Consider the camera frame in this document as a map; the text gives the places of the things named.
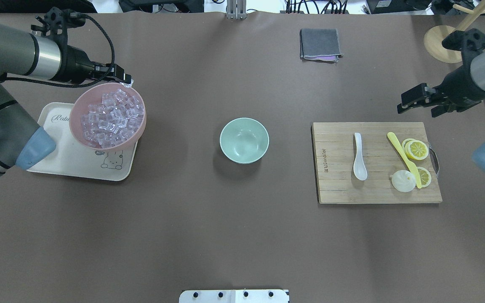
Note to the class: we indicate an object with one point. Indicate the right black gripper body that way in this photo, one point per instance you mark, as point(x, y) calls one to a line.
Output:
point(460, 86)

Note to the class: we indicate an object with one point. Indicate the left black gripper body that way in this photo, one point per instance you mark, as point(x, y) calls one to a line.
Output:
point(77, 64)

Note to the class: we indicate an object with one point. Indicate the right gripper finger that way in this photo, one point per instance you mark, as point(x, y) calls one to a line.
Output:
point(442, 109)
point(419, 96)

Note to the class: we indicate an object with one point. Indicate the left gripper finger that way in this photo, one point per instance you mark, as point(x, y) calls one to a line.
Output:
point(122, 78)
point(109, 69)

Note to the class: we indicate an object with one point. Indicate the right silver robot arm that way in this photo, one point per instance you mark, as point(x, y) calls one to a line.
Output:
point(477, 72)

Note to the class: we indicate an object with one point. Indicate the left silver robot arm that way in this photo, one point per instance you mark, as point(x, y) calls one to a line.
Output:
point(43, 57)

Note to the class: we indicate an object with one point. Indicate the clear ice cubes pile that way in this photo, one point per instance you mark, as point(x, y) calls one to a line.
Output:
point(112, 118)

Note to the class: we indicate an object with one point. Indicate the pink bowl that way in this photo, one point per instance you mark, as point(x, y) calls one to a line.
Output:
point(107, 115)

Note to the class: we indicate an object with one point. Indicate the green ceramic bowl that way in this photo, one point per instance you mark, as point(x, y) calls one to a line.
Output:
point(244, 140)

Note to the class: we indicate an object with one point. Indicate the yellow lemon slice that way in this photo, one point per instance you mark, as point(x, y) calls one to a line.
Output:
point(425, 177)
point(416, 150)

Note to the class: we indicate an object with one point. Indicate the wooden cup stand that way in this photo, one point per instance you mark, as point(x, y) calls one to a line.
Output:
point(434, 36)

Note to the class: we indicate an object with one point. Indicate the yellow plastic knife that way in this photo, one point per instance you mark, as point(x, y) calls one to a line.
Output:
point(409, 164)

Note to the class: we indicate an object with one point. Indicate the cream rabbit tray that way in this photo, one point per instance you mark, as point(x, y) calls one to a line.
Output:
point(71, 158)

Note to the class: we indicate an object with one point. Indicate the bamboo cutting board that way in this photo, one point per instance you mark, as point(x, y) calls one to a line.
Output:
point(335, 150)

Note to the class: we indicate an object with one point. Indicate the grey folded cloth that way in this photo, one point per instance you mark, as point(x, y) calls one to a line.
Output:
point(320, 45)

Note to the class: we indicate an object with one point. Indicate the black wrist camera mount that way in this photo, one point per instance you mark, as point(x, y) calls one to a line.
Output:
point(469, 43)

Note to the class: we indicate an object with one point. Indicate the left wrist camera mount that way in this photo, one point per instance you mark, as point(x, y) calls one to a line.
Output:
point(56, 22)

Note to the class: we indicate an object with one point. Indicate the metal cutting board handle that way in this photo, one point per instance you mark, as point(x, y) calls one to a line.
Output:
point(434, 160)

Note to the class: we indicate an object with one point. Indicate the aluminium frame post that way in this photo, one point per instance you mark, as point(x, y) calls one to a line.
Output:
point(236, 9)

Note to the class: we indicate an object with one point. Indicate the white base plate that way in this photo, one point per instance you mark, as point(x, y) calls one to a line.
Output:
point(235, 296)

